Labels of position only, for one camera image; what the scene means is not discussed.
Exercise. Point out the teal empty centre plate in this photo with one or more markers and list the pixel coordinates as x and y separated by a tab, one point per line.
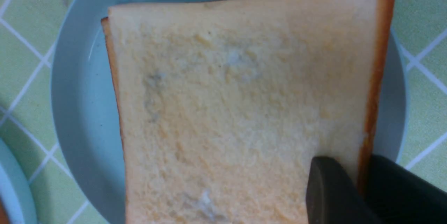
85	110

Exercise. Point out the light blue bread plate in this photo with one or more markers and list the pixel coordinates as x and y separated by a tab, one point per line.
16	197

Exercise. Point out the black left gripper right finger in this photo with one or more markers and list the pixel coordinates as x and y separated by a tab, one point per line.
398	196

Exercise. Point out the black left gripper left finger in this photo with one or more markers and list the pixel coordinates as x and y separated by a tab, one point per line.
332	198

